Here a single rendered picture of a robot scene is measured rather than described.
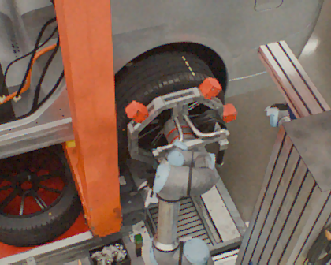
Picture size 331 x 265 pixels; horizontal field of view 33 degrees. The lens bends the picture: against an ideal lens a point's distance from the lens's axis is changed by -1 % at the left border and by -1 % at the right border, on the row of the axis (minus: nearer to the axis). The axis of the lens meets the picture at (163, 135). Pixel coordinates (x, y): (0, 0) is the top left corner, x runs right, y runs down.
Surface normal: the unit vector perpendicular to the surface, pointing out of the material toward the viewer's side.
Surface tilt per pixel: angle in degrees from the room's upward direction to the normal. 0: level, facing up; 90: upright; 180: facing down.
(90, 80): 90
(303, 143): 0
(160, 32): 90
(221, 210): 0
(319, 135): 0
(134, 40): 90
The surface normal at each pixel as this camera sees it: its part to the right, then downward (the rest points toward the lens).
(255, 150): 0.04, -0.61
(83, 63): 0.36, 0.75
